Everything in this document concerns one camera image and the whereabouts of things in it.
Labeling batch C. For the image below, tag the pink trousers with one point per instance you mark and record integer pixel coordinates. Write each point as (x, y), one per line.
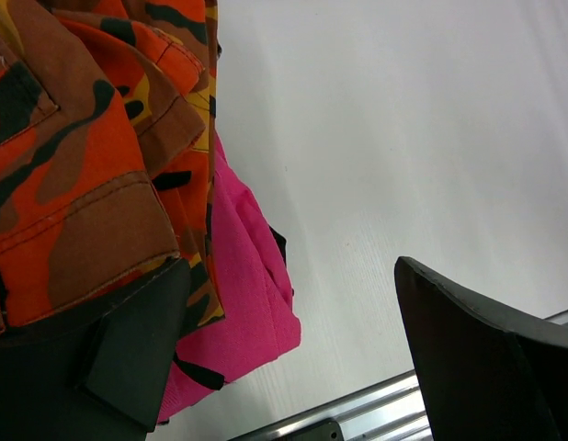
(256, 293)

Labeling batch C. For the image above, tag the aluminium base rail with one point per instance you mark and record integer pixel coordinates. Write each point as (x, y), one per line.
(390, 410)

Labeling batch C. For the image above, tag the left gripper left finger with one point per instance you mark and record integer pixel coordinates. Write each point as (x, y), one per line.
(97, 371)

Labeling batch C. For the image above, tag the black white patterned garment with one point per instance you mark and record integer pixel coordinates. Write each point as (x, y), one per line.
(281, 243)

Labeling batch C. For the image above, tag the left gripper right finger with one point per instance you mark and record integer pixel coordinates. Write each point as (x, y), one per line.
(486, 371)

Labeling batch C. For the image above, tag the orange camouflage trousers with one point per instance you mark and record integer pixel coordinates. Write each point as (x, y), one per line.
(107, 112)

